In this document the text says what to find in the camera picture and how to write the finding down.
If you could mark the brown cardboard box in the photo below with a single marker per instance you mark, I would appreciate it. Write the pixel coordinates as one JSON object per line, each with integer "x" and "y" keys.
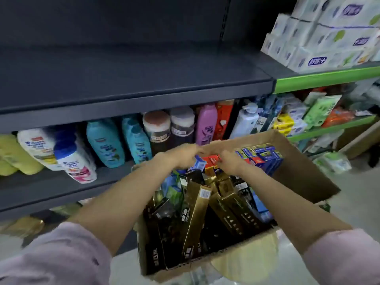
{"x": 300, "y": 175}

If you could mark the brown-lidded dark jar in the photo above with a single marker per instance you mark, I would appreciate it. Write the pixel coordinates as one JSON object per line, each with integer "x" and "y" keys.
{"x": 156, "y": 130}

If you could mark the person's left hand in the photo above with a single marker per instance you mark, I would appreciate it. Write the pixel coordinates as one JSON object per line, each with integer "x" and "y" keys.
{"x": 181, "y": 155}

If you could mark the person's right forearm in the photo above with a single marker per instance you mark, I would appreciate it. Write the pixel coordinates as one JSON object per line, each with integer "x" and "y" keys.
{"x": 291, "y": 210}

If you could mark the white bottle yellow label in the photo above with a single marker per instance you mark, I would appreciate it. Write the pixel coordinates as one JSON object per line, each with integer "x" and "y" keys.
{"x": 35, "y": 145}

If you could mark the person's right hand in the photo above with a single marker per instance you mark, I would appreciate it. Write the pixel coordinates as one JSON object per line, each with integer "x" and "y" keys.
{"x": 234, "y": 164}

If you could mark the person's pink right sleeve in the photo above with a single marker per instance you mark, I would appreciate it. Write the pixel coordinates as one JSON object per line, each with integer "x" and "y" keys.
{"x": 344, "y": 258}

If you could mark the pile of toothpaste boxes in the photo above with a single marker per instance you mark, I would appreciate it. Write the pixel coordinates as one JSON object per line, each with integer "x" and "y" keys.
{"x": 196, "y": 216}

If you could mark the orange packet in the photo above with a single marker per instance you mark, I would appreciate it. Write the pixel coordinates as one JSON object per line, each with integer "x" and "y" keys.
{"x": 338, "y": 117}

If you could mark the white pump bottle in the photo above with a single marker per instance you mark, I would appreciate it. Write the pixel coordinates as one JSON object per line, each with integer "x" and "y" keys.
{"x": 245, "y": 121}

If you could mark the pink shampoo bottle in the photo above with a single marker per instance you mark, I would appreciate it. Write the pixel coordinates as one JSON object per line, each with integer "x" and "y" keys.
{"x": 206, "y": 124}

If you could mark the yellow plastic bottle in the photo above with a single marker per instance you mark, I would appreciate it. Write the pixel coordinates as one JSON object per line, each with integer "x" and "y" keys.
{"x": 20, "y": 157}
{"x": 7, "y": 169}

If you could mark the white-lidded dark jar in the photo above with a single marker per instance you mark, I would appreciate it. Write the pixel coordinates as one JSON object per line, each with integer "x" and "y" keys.
{"x": 182, "y": 124}

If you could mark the pale green packet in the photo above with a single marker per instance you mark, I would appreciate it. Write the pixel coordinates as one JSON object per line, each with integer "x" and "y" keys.
{"x": 314, "y": 97}

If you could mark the red orange bottle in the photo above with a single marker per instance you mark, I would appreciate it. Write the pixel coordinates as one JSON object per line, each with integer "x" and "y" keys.
{"x": 224, "y": 118}

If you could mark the dark grey shelf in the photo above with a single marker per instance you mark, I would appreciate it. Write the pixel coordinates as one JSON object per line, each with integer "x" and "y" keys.
{"x": 133, "y": 77}

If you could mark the bright green packet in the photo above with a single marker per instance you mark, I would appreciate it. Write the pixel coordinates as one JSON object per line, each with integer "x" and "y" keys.
{"x": 320, "y": 112}

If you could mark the round light wooden stool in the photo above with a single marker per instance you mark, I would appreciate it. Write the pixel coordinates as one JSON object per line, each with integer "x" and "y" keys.
{"x": 249, "y": 261}

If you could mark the person's left forearm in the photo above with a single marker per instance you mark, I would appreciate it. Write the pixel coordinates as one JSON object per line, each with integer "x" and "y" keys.
{"x": 124, "y": 204}

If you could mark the gold bottle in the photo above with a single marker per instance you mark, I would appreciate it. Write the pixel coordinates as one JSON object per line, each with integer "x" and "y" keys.
{"x": 20, "y": 227}

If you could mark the olive green bottle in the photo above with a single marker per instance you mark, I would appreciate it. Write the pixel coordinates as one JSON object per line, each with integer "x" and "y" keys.
{"x": 65, "y": 209}

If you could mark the stack of white tissue packs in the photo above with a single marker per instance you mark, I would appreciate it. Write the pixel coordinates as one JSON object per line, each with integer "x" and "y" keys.
{"x": 326, "y": 35}

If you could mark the green and white wipes pack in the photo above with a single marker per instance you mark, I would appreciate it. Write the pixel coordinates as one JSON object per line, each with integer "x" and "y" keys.
{"x": 332, "y": 163}

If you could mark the white and blue packet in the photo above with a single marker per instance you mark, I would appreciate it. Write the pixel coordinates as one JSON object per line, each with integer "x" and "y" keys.
{"x": 297, "y": 111}
{"x": 298, "y": 127}

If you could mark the small teal shampoo bottle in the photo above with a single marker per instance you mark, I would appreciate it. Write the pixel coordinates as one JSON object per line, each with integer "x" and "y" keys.
{"x": 139, "y": 148}
{"x": 129, "y": 124}

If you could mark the large teal shampoo bottle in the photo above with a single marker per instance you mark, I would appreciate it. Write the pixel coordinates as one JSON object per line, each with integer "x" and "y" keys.
{"x": 105, "y": 145}

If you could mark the white bottle blue cap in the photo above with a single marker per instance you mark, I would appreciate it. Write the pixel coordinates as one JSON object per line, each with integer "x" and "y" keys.
{"x": 77, "y": 166}

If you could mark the white plastic packet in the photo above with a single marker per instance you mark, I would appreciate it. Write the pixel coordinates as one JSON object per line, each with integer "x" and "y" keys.
{"x": 323, "y": 142}

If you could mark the cluster of dark blue bottles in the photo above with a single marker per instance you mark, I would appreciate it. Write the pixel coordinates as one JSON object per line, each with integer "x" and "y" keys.
{"x": 267, "y": 115}

